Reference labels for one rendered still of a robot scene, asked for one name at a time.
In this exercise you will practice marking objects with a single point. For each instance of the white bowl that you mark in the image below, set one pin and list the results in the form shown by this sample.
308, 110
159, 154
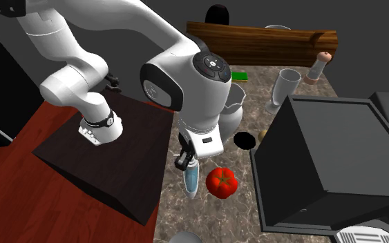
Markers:
277, 26

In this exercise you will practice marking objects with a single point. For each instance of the white vase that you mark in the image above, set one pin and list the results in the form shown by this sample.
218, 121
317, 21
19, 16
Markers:
234, 114

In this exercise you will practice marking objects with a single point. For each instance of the small yellowish round object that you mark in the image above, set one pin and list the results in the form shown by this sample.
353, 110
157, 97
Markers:
262, 135

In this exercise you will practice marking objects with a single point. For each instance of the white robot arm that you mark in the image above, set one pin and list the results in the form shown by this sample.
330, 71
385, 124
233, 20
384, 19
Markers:
187, 67

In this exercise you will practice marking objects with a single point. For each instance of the dark rounded object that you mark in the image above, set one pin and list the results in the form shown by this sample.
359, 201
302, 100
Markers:
217, 15

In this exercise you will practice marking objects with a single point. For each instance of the tall white glass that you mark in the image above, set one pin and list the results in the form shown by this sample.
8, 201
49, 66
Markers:
283, 89

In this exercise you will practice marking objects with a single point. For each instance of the black box appliance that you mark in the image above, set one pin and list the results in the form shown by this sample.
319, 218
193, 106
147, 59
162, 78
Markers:
329, 158

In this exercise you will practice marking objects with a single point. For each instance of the white and blue bottle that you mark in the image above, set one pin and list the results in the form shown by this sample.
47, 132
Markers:
191, 178

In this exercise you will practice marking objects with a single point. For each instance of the grey round object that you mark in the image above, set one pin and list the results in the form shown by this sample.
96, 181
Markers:
185, 237

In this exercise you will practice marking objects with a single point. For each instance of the black round object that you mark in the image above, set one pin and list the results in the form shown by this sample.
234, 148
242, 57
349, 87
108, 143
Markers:
244, 140

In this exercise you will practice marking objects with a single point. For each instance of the brown wooden shelf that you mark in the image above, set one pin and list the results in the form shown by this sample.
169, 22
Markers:
258, 45

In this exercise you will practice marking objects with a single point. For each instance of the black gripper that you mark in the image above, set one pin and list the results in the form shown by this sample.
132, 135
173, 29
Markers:
184, 153

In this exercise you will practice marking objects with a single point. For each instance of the white ribbed object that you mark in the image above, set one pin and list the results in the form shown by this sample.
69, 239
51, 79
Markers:
366, 235

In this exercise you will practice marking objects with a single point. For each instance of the dark robot stand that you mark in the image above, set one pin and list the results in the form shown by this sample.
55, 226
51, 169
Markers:
120, 148

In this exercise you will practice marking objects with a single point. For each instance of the green sponge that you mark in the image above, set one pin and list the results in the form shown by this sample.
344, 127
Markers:
239, 76

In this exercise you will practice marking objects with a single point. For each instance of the clear grinder with pink ends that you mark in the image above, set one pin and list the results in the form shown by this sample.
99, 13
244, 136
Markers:
316, 70

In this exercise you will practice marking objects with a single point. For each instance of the red tomato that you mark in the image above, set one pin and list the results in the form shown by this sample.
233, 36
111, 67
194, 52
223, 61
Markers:
221, 183

